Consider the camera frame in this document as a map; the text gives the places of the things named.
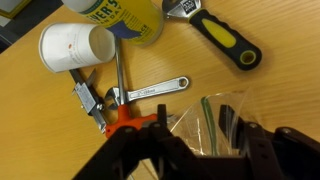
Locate yellow label spray bottle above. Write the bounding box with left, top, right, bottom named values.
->
left=61, top=0, right=165, bottom=47

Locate silver adjustable wrench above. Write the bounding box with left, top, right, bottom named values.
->
left=104, top=76, right=190, bottom=111

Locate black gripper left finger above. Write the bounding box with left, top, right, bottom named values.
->
left=73, top=103, right=202, bottom=180

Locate black yellow handled adjustable wrench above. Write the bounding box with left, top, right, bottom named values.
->
left=161, top=0, right=263, bottom=72

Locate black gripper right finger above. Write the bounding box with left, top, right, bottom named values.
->
left=218, top=104, right=320, bottom=180

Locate metal vernier caliper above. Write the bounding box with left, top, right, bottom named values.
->
left=68, top=67, right=110, bottom=135

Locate orange handled hex tool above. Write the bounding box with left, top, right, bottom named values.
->
left=105, top=35, right=158, bottom=140

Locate white paper cup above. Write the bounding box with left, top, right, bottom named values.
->
left=38, top=22, right=117, bottom=74

